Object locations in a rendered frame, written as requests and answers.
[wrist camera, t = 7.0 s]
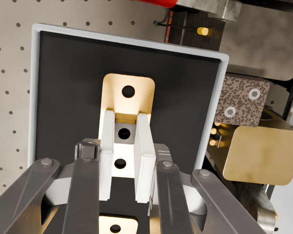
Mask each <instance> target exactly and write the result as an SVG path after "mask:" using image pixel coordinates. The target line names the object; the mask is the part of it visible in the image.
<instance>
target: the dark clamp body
mask: <svg viewBox="0 0 293 234"><path fill-rule="evenodd" d="M154 25H155V26H156V27H159V26H166V34H165V40H164V42H165V43H169V44H175V45H181V46H189V47H195V48H200V49H206V50H212V51H218V52H222V53H225V54H227V55H228V56H229V61H228V64H227V68H226V72H230V73H237V74H243V75H249V76H255V77H261V78H269V79H276V80H282V81H288V80H290V79H292V78H293V13H292V12H287V11H281V10H277V9H271V8H267V7H261V6H255V5H250V4H245V3H242V6H241V10H240V14H239V18H238V21H237V22H228V21H219V20H216V19H211V18H209V17H208V13H207V12H203V11H200V12H199V13H196V12H190V11H183V12H176V11H170V12H169V16H168V22H167V25H165V24H160V23H159V22H158V21H156V22H155V24H154Z"/></svg>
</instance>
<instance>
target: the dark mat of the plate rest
mask: <svg viewBox="0 0 293 234"><path fill-rule="evenodd" d="M219 63H220V59H219V58H211V57H205V56H199V55H193V54H187V53H181V52H173V51H167V50H161V49H155V48H149V47H143V46H137V45H130V44H123V43H118V42H112V41H106V40H100V39H92V38H86V37H80V36H74V35H68V34H62V33H56V32H48V31H42V30H41V33H40V65H39V87H38V110H37V132H36V155H35V161H37V160H39V159H42V158H52V159H56V160H57V161H59V162H60V166H63V165H69V164H72V163H73V162H74V158H75V145H76V144H77V143H79V142H82V141H83V140H84V139H86V138H92V139H99V128H100V111H101V100H102V88H103V79H104V77H105V76H106V75H107V74H109V73H117V74H126V75H134V76H142V77H149V78H151V79H152V80H153V81H154V83H155V89H154V96H153V105H152V111H151V118H150V124H149V126H150V131H151V135H152V140H153V143H159V144H164V145H166V146H167V147H168V148H169V151H170V154H171V158H172V161H173V163H175V164H177V165H178V167H179V170H180V172H182V173H185V174H189V175H192V172H193V169H194V166H195V161H196V157H197V154H198V150H199V145H200V141H201V137H202V132H203V129H204V125H205V121H206V116H207V112H208V108H209V104H210V100H211V96H212V92H213V87H214V83H215V79H216V75H217V71H218V67H219ZM150 197H151V195H150ZM149 200H150V198H149ZM149 203H150V201H148V202H147V203H142V202H137V201H136V200H135V179H134V178H131V177H118V176H112V179H111V187H110V197H109V199H107V201H103V200H99V214H105V215H117V216H127V217H134V218H135V219H137V221H138V227H137V231H136V234H150V216H147V215H148V209H149ZM66 207H67V203H64V204H59V207H58V210H57V211H56V213H55V214H54V216H53V218H52V219H51V221H50V222H49V224H48V226H47V228H46V229H45V231H44V232H43V234H62V229H63V224H64V218H65V212H66Z"/></svg>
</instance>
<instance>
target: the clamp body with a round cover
mask: <svg viewBox="0 0 293 234"><path fill-rule="evenodd" d="M206 150H207V152H208V153H209V155H210V157H211V158H212V159H213V161H214V163H215V164H216V166H217V167H218V169H219V170H220V172H221V174H222V175H223V176H224V178H225V179H227V180H230V181H238V182H251V183H260V184H269V185H279V186H285V185H287V184H289V183H290V182H291V181H292V179H293V125H291V124H289V123H288V122H286V121H285V120H283V119H281V118H280V117H278V116H277V115H275V114H273V113H272V112H270V111H269V110H267V109H265V108H263V111H262V114H261V117H260V121H259V124H258V127H256V128H255V127H247V126H240V125H233V124H225V123H215V122H213V125H212V129H211V133H210V136H209V140H208V144H207V148H206Z"/></svg>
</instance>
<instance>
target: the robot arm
mask: <svg viewBox="0 0 293 234"><path fill-rule="evenodd" d="M114 121H115V112H113V110H106V111H105V113H104V120H103V128H102V135H101V139H92V138H86V139H84V140H83V141H82V142H79V143H77V144H76V145H75V158H74V162H73V163H72V164H69V165H63V166H60V162H59V161H57V160H56V159H52V158H42V159H39V160H37V161H35V162H34V163H33V164H32V165H31V166H30V167H29V168H28V169H27V170H26V171H25V172H24V173H23V174H22V175H21V176H20V177H19V178H18V179H17V180H16V181H15V182H14V183H13V184H12V185H11V186H10V187H9V188H8V189H7V190H6V191H5V192H4V193H3V194H2V195H1V196H0V234H43V232H44V231H45V229H46V228H47V226H48V224H49V222H50V221H51V219H52V218H53V216H54V214H55V213H56V211H57V210H58V207H59V204H64V203H67V207H66V212H65V218H64V224H63V229H62V234H99V200H103V201H107V199H109V197H110V187H111V179H112V169H113V156H114ZM136 124H137V127H136V134H135V141H134V145H133V159H134V179H135V200H136V201H137V202H142V203H147V202H148V201H150V203H149V209H148V215H147V216H150V234H267V233H266V232H265V231H264V229H263V228H262V227H261V226H260V225H259V224H258V223H257V221H256V220H255V219H254V218H253V217H252V216H251V215H250V214H249V213H248V212H247V210H246V209H245V208H244V207H243V206H242V205H241V204H240V202H239V201H238V200H237V199H236V198H235V197H234V196H233V194H232V193H231V192H230V191H229V190H228V189H227V188H226V186H225V185H224V184H223V183H222V182H221V181H220V180H219V178H218V177H217V176H216V175H215V174H214V173H212V172H210V171H209V170H205V169H195V170H194V171H193V172H192V175H189V174H185V173H182V172H180V170H179V167H178V165H177V164H175V163H173V161H172V158H171V154H170V151H169V148H168V147H167V146H166V145H164V144H159V143H153V140H152V135H151V131H150V126H149V121H148V117H147V115H146V114H142V113H139V114H138V115H137V122H136ZM150 195H151V197H150ZM149 198H150V200H149Z"/></svg>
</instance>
